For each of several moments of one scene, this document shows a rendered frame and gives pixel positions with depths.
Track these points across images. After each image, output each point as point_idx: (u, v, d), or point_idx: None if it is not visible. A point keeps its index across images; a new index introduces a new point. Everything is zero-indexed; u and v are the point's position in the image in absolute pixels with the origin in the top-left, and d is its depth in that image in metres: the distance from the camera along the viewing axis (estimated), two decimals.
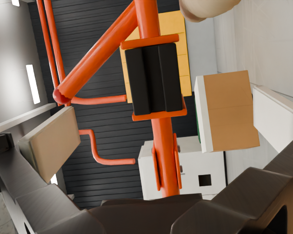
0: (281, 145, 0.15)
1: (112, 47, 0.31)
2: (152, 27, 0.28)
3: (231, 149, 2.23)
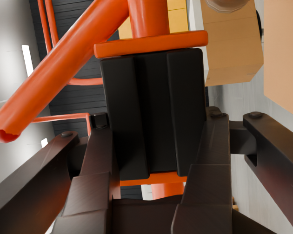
0: None
1: (84, 51, 0.18)
2: (155, 16, 0.15)
3: (230, 72, 1.90)
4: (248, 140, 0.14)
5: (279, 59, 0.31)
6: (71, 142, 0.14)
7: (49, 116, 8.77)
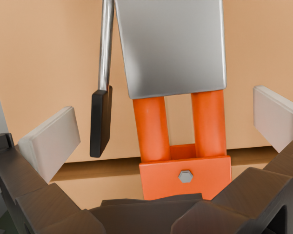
0: (281, 145, 0.15)
1: None
2: None
3: None
4: None
5: None
6: None
7: None
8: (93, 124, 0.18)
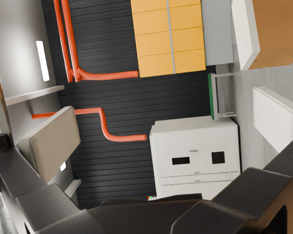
0: (281, 145, 0.15)
1: None
2: None
3: (278, 54, 2.05)
4: None
5: None
6: None
7: None
8: None
